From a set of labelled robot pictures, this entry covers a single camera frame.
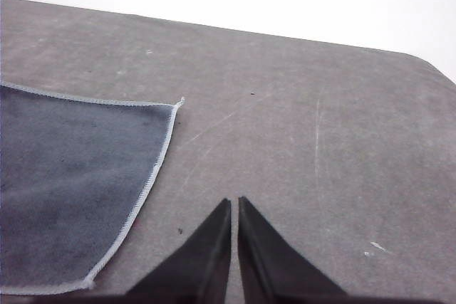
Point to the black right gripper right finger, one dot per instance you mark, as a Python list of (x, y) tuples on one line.
[(270, 265)]

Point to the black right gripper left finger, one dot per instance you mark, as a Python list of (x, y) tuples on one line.
[(199, 261)]

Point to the purple towel with grey hem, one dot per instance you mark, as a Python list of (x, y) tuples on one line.
[(71, 183)]

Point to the grey table cloth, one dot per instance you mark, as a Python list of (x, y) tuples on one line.
[(303, 122)]

